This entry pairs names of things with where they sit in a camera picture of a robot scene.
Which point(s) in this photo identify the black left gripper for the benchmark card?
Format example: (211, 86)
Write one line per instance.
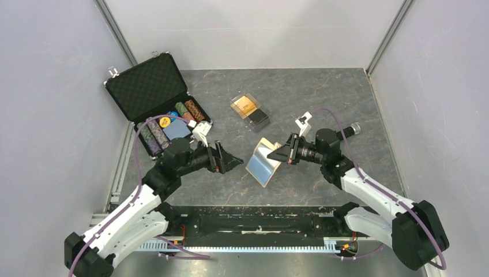
(220, 160)

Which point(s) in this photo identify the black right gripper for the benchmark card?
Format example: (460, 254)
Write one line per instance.
(288, 152)

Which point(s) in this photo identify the tan leather card holder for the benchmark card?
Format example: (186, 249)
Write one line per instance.
(259, 166)

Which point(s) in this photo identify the black VIP card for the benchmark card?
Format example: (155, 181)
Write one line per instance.
(259, 119)

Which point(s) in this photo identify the clear acrylic card box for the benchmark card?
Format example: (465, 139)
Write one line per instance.
(245, 118)

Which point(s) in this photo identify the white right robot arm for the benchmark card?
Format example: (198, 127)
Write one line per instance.
(412, 230)

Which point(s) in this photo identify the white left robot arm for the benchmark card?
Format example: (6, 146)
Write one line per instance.
(145, 213)

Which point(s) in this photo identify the blue patterned card deck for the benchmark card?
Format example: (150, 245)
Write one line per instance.
(176, 129)

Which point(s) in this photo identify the pink chip stack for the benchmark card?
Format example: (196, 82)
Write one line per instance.
(184, 112)

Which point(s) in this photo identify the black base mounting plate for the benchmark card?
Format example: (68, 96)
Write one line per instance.
(254, 226)

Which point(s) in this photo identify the orange black chip stack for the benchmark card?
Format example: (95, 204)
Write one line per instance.
(194, 110)

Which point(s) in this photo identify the yellow dealer chip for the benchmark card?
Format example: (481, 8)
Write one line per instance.
(164, 122)

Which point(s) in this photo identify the purple chip stack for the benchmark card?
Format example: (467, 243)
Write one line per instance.
(158, 133)

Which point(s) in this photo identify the black cylindrical flashlight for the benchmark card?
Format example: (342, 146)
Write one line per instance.
(347, 132)

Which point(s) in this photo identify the green chip stack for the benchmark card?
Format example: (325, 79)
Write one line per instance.
(145, 133)

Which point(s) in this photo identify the black poker chip case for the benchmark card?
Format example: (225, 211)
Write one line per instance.
(150, 88)

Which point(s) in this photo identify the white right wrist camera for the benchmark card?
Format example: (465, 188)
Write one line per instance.
(303, 123)

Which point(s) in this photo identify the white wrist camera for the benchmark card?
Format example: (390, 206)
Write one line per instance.
(303, 123)
(199, 131)

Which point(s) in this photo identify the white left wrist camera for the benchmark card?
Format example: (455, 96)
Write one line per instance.
(199, 131)

